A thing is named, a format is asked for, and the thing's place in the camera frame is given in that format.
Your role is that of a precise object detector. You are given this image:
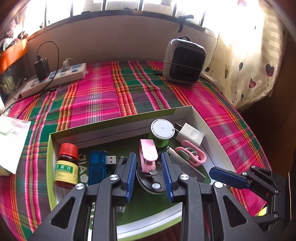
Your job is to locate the silver metal lighter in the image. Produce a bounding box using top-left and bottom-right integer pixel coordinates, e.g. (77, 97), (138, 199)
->
(166, 146), (206, 182)

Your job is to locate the black pink phone holder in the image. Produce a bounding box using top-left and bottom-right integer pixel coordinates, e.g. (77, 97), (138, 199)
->
(136, 139), (166, 195)

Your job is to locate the pink clip earphone holder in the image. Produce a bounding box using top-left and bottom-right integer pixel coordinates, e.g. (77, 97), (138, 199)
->
(175, 140), (207, 167)

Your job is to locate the blue usb tester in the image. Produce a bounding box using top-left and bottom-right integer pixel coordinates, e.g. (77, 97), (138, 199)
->
(88, 151), (116, 185)

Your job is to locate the green spool white top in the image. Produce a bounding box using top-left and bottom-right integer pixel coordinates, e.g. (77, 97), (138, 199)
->
(148, 118), (175, 149)

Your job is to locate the green shallow cardboard box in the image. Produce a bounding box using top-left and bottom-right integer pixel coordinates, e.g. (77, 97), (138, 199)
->
(46, 106), (234, 240)

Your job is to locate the white usb charger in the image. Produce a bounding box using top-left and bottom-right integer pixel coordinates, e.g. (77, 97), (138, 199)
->
(174, 123), (204, 147)

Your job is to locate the red-capped medicine bottle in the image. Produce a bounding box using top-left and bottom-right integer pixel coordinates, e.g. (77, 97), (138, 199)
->
(54, 143), (78, 188)

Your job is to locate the plaid pink tablecloth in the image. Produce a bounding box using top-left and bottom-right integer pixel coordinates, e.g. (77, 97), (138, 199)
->
(1, 61), (270, 240)

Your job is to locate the grey portable heater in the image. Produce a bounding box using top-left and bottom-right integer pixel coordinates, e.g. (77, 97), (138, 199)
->
(163, 36), (206, 85)

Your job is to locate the white paper sheet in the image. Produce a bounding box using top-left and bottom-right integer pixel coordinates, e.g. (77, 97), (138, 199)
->
(0, 116), (31, 176)

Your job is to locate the white power strip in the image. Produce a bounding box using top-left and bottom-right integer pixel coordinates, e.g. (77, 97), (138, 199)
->
(21, 63), (88, 98)

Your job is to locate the black power adapter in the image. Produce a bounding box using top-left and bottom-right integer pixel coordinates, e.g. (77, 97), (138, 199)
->
(34, 56), (50, 81)

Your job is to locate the cream heart-print curtain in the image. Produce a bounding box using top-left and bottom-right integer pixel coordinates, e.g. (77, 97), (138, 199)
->
(201, 1), (285, 111)

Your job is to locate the orange-rimmed fish tank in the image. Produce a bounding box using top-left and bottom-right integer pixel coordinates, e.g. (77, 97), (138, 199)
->
(1, 39), (29, 103)

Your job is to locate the black window latch handle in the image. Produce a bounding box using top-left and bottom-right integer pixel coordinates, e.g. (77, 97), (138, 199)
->
(178, 15), (194, 33)

